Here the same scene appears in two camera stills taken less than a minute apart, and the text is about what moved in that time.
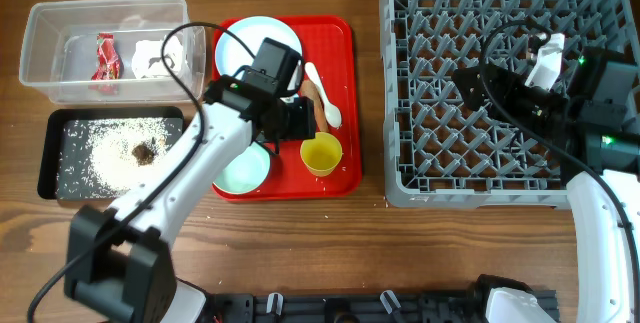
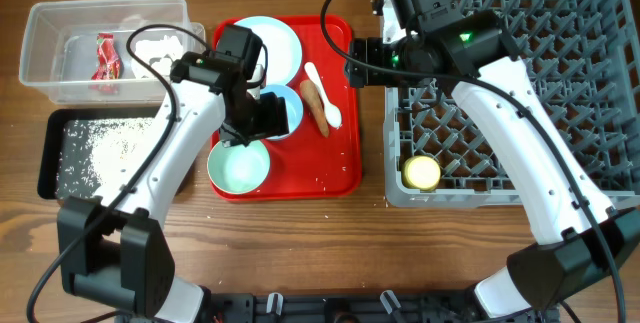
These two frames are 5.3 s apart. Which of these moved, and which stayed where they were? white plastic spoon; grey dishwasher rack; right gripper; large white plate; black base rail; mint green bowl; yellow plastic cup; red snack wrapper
Moved: yellow plastic cup; large white plate; right gripper
Stayed: white plastic spoon; mint green bowl; grey dishwasher rack; black base rail; red snack wrapper
